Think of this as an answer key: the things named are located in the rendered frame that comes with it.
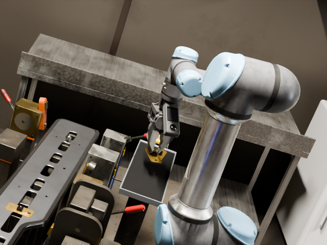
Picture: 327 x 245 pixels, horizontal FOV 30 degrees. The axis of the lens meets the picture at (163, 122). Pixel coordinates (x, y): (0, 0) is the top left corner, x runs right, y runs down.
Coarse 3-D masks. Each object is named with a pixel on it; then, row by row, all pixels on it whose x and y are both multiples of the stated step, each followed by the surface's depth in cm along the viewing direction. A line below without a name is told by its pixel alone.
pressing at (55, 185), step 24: (48, 144) 228; (72, 144) 234; (24, 168) 209; (72, 168) 218; (0, 192) 193; (24, 192) 196; (48, 192) 200; (0, 216) 181; (24, 216) 185; (48, 216) 188
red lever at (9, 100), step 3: (0, 90) 240; (3, 90) 239; (3, 93) 239; (6, 93) 240; (3, 96) 239; (6, 96) 239; (6, 99) 239; (9, 99) 239; (9, 102) 239; (12, 105) 240; (12, 108) 239
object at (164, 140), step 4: (160, 136) 202; (164, 136) 196; (168, 136) 196; (160, 140) 201; (164, 140) 197; (168, 140) 197; (160, 144) 198; (164, 144) 198; (160, 148) 198; (156, 152) 199
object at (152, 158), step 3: (147, 150) 201; (147, 153) 199; (153, 153) 198; (156, 153) 199; (150, 156) 198; (153, 156) 198; (156, 156) 199; (150, 159) 196; (153, 159) 196; (156, 159) 197; (159, 159) 198; (156, 162) 196; (159, 162) 196
